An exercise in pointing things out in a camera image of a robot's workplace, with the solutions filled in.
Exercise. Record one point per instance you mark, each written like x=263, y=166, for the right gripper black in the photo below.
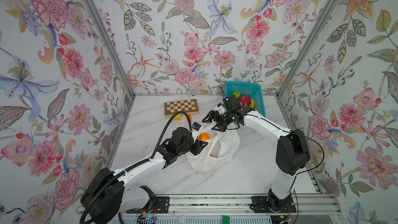
x=216, y=114

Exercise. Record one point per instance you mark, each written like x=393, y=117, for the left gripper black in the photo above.
x=197, y=148

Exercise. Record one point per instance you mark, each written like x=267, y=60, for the white plastic bag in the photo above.
x=222, y=145

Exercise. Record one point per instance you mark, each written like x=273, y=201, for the pink dragon fruit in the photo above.
x=245, y=100

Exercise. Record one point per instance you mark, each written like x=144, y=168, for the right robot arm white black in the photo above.
x=292, y=152

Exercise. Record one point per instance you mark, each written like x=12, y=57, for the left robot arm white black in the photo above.
x=111, y=192

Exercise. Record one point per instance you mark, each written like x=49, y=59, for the orange block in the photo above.
x=189, y=118

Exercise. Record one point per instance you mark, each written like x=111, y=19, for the wooden chessboard box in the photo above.
x=189, y=106

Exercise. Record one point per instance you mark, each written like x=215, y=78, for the yellow block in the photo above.
x=177, y=117

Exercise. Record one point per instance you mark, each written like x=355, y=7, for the teal plastic basket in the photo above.
x=253, y=90

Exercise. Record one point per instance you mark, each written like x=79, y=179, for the green circuit board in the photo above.
x=226, y=219

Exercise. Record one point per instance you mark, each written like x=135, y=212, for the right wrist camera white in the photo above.
x=220, y=108

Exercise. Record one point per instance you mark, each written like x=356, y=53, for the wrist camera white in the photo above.
x=220, y=108
x=196, y=130

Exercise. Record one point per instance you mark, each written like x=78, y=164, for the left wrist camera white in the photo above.
x=196, y=130

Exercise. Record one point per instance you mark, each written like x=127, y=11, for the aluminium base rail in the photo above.
x=239, y=204

